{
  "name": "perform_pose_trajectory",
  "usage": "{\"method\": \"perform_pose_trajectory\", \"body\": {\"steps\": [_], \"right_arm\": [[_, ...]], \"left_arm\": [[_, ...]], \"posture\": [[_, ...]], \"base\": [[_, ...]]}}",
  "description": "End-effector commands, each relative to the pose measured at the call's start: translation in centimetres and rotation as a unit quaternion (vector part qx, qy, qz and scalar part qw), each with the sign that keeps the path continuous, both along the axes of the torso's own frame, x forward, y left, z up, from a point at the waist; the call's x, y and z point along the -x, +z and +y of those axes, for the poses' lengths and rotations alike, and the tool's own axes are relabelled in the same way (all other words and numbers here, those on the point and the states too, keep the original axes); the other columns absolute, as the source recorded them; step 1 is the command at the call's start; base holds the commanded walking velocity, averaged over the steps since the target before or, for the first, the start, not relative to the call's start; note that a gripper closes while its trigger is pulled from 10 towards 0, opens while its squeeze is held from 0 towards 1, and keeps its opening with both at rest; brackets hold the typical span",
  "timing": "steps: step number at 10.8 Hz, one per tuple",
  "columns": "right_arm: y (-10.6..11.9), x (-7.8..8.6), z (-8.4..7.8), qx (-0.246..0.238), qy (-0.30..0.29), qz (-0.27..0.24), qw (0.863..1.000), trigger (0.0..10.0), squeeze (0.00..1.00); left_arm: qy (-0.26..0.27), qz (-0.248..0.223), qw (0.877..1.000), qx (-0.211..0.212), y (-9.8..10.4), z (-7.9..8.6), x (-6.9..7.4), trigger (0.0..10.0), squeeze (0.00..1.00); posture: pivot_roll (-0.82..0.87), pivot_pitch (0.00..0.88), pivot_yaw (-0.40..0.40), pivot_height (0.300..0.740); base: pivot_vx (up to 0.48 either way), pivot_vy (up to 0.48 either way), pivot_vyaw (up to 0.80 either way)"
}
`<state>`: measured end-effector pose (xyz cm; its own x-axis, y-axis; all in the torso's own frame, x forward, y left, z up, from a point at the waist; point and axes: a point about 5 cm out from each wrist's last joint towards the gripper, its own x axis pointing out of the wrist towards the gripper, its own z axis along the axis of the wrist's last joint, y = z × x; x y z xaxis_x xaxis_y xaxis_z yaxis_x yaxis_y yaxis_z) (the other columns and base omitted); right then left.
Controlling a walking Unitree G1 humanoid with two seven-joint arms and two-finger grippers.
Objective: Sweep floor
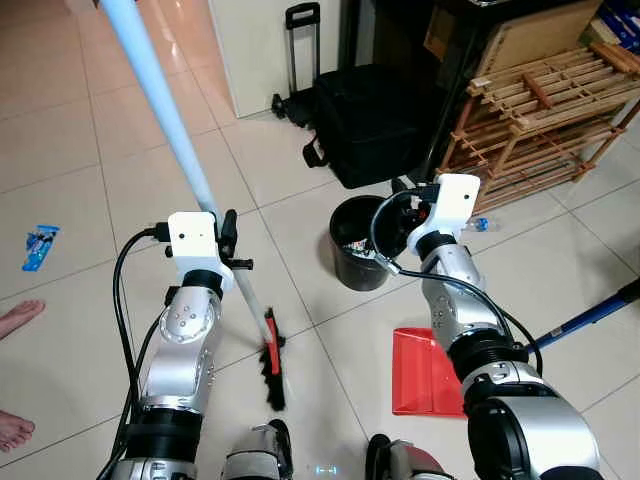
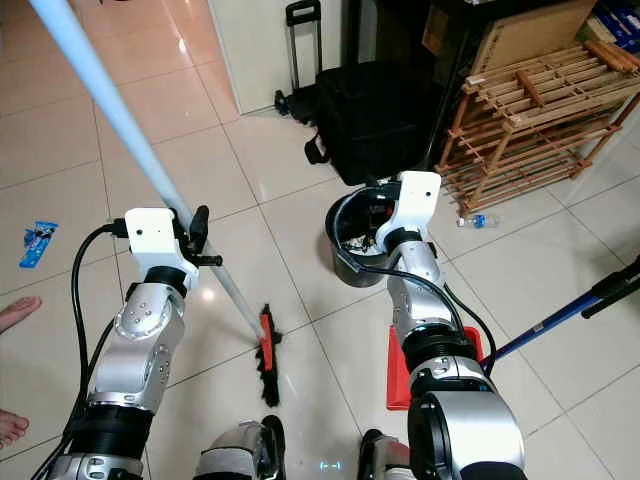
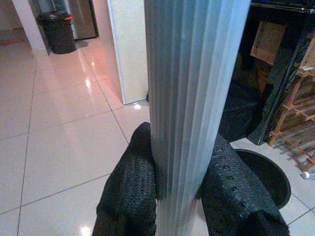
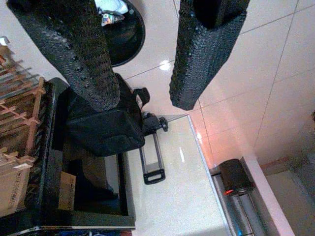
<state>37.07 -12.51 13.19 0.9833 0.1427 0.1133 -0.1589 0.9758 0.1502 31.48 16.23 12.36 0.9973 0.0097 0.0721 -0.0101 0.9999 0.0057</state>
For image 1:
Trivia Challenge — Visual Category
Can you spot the light blue handled red broom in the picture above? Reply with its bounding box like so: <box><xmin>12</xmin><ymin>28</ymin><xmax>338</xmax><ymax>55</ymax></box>
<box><xmin>98</xmin><ymin>0</ymin><xmax>289</xmax><ymax>412</ymax></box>

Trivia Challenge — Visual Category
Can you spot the clear plastic bottle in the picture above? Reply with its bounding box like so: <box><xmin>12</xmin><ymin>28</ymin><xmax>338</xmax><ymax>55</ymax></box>
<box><xmin>461</xmin><ymin>217</ymin><xmax>499</xmax><ymax>234</ymax></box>

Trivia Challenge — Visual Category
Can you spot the black round trash bin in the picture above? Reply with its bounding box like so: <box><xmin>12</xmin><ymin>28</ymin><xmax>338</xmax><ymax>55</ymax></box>
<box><xmin>329</xmin><ymin>194</ymin><xmax>413</xmax><ymax>293</ymax></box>

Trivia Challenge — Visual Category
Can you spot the black trolley suitcase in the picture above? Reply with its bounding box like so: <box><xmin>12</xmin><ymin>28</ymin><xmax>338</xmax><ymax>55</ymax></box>
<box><xmin>271</xmin><ymin>2</ymin><xmax>453</xmax><ymax>191</ymax></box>

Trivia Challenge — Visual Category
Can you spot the wooden slatted rack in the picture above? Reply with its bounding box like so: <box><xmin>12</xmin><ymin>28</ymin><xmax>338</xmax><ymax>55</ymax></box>
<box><xmin>438</xmin><ymin>42</ymin><xmax>640</xmax><ymax>213</ymax></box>

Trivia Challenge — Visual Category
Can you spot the brown cardboard box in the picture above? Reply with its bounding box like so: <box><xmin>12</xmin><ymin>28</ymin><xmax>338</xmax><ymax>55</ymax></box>
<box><xmin>423</xmin><ymin>8</ymin><xmax>453</xmax><ymax>63</ymax></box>

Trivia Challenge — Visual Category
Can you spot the black desk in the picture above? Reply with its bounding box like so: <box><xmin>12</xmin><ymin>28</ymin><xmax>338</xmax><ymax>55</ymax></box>
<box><xmin>338</xmin><ymin>0</ymin><xmax>603</xmax><ymax>186</ymax></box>

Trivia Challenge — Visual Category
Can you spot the blue snack wrapper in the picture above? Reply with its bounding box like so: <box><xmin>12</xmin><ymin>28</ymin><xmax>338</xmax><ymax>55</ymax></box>
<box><xmin>21</xmin><ymin>224</ymin><xmax>61</xmax><ymax>273</ymax></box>

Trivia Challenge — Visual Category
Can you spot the left robot leg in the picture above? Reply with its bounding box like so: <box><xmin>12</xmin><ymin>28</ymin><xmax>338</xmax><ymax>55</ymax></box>
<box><xmin>220</xmin><ymin>418</ymin><xmax>295</xmax><ymax>480</ymax></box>

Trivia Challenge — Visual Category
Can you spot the robot leg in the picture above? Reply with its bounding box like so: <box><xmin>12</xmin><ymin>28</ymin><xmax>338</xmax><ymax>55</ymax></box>
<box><xmin>364</xmin><ymin>433</ymin><xmax>459</xmax><ymax>480</ymax></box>
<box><xmin>220</xmin><ymin>418</ymin><xmax>295</xmax><ymax>480</ymax></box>

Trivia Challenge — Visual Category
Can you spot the wood framed brown board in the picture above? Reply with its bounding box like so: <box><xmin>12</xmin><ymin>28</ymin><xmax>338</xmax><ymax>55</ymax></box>
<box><xmin>468</xmin><ymin>0</ymin><xmax>607</xmax><ymax>83</ymax></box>

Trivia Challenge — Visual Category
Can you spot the bare person foot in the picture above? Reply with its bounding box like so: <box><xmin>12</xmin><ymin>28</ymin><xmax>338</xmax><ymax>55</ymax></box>
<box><xmin>0</xmin><ymin>408</ymin><xmax>37</xmax><ymax>454</ymax></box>
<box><xmin>0</xmin><ymin>299</ymin><xmax>47</xmax><ymax>342</ymax></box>

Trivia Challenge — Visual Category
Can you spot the right robot leg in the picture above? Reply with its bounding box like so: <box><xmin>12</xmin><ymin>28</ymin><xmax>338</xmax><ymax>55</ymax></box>
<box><xmin>364</xmin><ymin>433</ymin><xmax>459</xmax><ymax>480</ymax></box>

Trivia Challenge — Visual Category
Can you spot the blue printed box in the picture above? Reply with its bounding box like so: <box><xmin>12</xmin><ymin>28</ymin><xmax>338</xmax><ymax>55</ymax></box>
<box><xmin>588</xmin><ymin>0</ymin><xmax>640</xmax><ymax>53</ymax></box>

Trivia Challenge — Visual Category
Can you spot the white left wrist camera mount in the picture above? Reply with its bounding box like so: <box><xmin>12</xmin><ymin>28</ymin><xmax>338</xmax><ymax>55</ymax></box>
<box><xmin>166</xmin><ymin>211</ymin><xmax>237</xmax><ymax>293</ymax></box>

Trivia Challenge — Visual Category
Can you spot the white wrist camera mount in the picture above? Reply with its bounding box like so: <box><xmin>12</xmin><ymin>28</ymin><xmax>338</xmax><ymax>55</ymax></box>
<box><xmin>166</xmin><ymin>211</ymin><xmax>237</xmax><ymax>293</ymax></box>
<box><xmin>404</xmin><ymin>173</ymin><xmax>483</xmax><ymax>253</ymax></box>

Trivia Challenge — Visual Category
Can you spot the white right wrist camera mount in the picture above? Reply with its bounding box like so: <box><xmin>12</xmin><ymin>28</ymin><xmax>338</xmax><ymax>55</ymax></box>
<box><xmin>404</xmin><ymin>173</ymin><xmax>483</xmax><ymax>253</ymax></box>

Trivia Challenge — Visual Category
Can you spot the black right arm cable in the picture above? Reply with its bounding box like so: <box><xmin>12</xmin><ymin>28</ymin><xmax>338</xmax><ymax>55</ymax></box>
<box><xmin>369</xmin><ymin>192</ymin><xmax>544</xmax><ymax>377</ymax></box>

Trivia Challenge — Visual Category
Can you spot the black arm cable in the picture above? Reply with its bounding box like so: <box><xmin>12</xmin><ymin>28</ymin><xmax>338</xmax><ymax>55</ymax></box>
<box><xmin>369</xmin><ymin>192</ymin><xmax>544</xmax><ymax>377</ymax></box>
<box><xmin>104</xmin><ymin>226</ymin><xmax>173</xmax><ymax>479</ymax></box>

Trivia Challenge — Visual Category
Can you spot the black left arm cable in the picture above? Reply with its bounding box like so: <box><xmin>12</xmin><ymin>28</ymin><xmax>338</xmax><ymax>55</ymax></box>
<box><xmin>104</xmin><ymin>226</ymin><xmax>173</xmax><ymax>479</ymax></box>

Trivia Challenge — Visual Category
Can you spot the red dustpan with blue handle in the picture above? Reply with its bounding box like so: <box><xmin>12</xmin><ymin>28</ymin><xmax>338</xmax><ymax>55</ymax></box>
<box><xmin>391</xmin><ymin>278</ymin><xmax>640</xmax><ymax>417</ymax></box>

